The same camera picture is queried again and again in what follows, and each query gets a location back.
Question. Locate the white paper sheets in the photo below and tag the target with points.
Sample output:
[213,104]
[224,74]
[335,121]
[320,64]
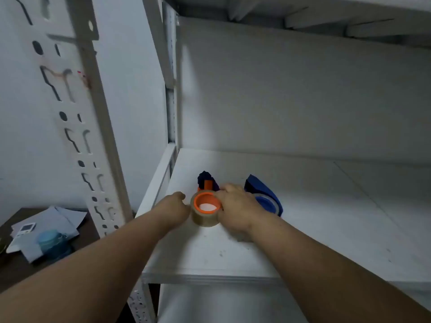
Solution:
[47,228]

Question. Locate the person's right hand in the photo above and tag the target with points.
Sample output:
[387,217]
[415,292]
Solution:
[237,210]

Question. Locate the person's left thumb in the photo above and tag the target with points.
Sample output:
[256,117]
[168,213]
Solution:
[177,196]

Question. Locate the white metal shelving rack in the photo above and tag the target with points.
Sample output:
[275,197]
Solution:
[235,131]

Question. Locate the dark wooden side table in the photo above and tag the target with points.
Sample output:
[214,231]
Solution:
[30,255]

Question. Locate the brown tape roll orange core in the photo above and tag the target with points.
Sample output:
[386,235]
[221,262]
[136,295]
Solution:
[205,209]

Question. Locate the person's left hand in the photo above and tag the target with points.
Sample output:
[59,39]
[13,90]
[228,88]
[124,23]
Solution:
[172,210]

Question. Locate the person's right forearm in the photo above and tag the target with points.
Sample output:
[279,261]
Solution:
[336,275]

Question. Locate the person's left forearm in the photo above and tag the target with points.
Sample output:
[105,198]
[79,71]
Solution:
[79,269]

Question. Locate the small white device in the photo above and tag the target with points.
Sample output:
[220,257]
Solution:
[25,228]

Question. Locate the dark blue orange tape dispenser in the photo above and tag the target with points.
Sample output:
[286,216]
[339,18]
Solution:
[207,181]

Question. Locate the person's right thumb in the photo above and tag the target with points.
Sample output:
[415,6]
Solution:
[219,198]

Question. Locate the blue round container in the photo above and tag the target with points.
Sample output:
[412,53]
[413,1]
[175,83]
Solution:
[52,243]

